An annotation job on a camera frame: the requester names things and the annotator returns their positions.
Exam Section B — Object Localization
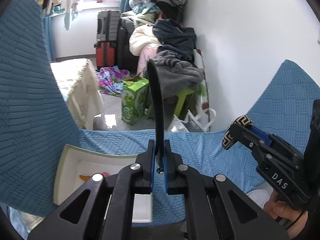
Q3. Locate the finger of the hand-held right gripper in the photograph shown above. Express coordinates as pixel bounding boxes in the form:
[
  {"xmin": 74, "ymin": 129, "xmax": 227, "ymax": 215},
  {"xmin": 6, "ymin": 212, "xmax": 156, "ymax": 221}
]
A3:
[
  {"xmin": 249, "ymin": 126, "xmax": 276, "ymax": 147},
  {"xmin": 229, "ymin": 123, "xmax": 271, "ymax": 157}
]

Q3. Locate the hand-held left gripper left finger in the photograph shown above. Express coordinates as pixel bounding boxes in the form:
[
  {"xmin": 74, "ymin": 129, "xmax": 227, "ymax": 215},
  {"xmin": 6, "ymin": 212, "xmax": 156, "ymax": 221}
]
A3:
[{"xmin": 27, "ymin": 139, "xmax": 157, "ymax": 240}]

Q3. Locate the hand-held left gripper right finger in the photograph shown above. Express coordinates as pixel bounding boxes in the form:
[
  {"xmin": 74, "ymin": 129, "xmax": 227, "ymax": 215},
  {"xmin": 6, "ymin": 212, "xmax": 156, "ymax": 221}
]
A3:
[{"xmin": 164, "ymin": 139, "xmax": 290, "ymax": 240}]

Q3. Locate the patterned black gold headband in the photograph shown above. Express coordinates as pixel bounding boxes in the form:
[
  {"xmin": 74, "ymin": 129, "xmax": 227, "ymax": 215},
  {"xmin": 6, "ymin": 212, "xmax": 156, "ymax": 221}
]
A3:
[{"xmin": 221, "ymin": 115, "xmax": 253, "ymax": 151}]

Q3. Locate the long black hair clip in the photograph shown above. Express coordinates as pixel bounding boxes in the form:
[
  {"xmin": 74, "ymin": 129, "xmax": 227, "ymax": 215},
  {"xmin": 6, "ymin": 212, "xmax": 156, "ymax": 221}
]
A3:
[{"xmin": 147, "ymin": 59, "xmax": 166, "ymax": 175}]

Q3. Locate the white cardboard box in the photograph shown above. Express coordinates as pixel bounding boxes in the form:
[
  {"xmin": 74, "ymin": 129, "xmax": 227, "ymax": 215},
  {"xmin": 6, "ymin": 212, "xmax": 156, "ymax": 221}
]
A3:
[{"xmin": 53, "ymin": 144, "xmax": 153, "ymax": 223}]

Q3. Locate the person's right forearm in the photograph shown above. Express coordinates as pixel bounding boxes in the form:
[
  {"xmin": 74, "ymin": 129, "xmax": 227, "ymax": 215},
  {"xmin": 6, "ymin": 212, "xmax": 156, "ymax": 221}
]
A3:
[{"xmin": 287, "ymin": 214, "xmax": 316, "ymax": 240}]

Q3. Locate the person's right hand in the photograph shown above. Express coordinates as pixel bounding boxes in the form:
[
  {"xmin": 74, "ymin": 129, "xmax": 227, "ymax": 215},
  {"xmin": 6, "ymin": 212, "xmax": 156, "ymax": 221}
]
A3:
[{"xmin": 263, "ymin": 189, "xmax": 304, "ymax": 230}]

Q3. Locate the blue covered chair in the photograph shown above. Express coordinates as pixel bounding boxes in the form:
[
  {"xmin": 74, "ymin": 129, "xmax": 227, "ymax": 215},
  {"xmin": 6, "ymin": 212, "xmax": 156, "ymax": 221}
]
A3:
[{"xmin": 164, "ymin": 59, "xmax": 320, "ymax": 227}]

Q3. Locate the white tote bag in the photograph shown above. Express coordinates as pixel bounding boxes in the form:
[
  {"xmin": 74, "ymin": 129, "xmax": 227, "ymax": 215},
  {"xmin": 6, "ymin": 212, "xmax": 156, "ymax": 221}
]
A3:
[{"xmin": 166, "ymin": 108, "xmax": 217, "ymax": 134}]

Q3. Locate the black wrist band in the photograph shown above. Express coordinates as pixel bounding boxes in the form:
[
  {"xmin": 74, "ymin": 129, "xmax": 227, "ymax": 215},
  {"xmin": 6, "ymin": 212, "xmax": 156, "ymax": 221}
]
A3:
[{"xmin": 284, "ymin": 209, "xmax": 307, "ymax": 230}]

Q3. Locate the green carton box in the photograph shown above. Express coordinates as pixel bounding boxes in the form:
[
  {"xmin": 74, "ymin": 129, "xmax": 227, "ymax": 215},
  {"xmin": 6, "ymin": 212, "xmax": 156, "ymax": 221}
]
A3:
[{"xmin": 121, "ymin": 76, "xmax": 151, "ymax": 126}]

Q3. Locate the white floral panel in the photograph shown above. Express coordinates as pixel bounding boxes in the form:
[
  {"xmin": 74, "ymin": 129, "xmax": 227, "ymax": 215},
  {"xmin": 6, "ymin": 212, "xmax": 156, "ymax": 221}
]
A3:
[{"xmin": 194, "ymin": 49, "xmax": 211, "ymax": 131}]

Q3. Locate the green plastic stool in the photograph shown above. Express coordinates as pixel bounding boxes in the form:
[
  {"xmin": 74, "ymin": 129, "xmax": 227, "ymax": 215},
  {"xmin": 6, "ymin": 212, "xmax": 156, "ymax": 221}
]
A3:
[{"xmin": 147, "ymin": 87, "xmax": 196, "ymax": 121}]

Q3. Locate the grey fleece garment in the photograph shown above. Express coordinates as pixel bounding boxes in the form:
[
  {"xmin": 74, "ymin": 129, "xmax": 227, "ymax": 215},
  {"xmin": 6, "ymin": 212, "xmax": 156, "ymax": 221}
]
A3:
[{"xmin": 152, "ymin": 50, "xmax": 206, "ymax": 98}]

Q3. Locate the purple printed cloth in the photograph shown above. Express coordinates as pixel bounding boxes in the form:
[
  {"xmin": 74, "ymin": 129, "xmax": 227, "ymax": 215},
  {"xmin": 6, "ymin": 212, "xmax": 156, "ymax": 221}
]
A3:
[{"xmin": 96, "ymin": 66, "xmax": 131, "ymax": 97}]

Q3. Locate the pink cloth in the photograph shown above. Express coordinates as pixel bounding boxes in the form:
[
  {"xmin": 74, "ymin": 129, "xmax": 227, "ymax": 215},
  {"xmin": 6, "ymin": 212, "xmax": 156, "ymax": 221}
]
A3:
[{"xmin": 137, "ymin": 44, "xmax": 160, "ymax": 78}]

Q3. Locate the cream cloth covered cabinet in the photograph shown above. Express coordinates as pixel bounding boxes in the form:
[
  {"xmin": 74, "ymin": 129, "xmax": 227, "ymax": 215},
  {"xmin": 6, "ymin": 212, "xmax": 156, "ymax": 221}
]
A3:
[{"xmin": 50, "ymin": 58, "xmax": 105, "ymax": 130}]

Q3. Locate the dark navy jacket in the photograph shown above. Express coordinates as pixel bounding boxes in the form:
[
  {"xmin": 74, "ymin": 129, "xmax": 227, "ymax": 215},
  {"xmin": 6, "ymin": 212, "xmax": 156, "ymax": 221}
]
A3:
[{"xmin": 152, "ymin": 19, "xmax": 197, "ymax": 62}]

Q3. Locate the red suitcase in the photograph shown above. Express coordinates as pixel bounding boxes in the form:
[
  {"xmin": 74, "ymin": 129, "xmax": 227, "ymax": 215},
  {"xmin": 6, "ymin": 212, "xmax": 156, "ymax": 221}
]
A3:
[{"xmin": 94, "ymin": 41, "xmax": 118, "ymax": 67}]

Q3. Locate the black suitcase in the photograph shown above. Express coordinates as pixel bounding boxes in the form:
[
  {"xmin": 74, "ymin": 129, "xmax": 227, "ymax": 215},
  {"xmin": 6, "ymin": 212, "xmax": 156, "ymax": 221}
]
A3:
[{"xmin": 117, "ymin": 26, "xmax": 140, "ymax": 68}]

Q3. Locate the cream puffy jacket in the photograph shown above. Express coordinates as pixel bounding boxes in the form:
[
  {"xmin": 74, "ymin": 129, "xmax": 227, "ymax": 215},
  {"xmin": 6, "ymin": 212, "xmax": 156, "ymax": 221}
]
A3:
[{"xmin": 129, "ymin": 25, "xmax": 163, "ymax": 56}]

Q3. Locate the blue quilted sofa cover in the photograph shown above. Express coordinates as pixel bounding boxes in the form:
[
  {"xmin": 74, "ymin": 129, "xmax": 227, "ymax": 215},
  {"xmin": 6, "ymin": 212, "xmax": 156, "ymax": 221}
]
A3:
[{"xmin": 0, "ymin": 0, "xmax": 163, "ymax": 219}]

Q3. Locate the grey suitcase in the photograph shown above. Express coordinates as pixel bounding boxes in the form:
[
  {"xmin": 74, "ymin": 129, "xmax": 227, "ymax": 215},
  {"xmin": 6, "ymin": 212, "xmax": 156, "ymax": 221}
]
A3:
[{"xmin": 96, "ymin": 10, "xmax": 122, "ymax": 43}]

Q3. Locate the light blue scalloped cloth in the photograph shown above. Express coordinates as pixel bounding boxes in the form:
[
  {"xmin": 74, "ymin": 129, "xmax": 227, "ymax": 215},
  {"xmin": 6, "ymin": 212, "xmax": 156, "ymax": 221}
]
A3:
[{"xmin": 7, "ymin": 205, "xmax": 32, "ymax": 239}]

